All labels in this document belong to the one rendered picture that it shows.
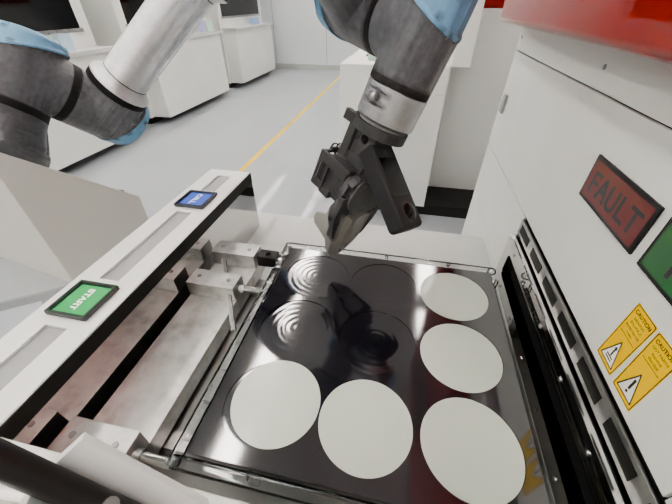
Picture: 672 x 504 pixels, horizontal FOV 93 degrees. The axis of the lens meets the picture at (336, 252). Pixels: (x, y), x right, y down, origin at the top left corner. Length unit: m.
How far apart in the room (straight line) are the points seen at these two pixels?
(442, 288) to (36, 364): 0.51
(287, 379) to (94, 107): 0.67
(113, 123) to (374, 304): 0.67
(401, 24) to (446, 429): 0.42
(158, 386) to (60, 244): 0.38
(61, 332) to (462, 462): 0.46
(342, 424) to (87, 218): 0.61
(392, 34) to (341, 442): 0.42
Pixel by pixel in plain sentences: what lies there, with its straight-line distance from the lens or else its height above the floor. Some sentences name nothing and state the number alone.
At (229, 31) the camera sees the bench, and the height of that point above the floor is 0.85.
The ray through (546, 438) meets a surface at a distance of 0.48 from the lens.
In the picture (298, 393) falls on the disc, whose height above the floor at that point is 0.90.
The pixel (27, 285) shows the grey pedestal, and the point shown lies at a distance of 0.87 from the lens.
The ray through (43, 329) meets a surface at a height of 0.96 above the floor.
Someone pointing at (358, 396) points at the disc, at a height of 0.90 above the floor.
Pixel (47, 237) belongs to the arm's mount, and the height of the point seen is 0.93.
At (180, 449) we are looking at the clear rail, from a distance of 0.41.
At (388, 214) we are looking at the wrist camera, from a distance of 0.40.
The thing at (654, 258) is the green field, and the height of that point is 1.09.
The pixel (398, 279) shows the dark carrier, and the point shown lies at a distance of 0.53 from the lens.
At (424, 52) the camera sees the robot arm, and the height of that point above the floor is 1.21.
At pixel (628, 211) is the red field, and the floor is 1.10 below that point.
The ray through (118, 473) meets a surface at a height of 1.08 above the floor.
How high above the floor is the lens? 1.25
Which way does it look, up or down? 38 degrees down
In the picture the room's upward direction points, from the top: straight up
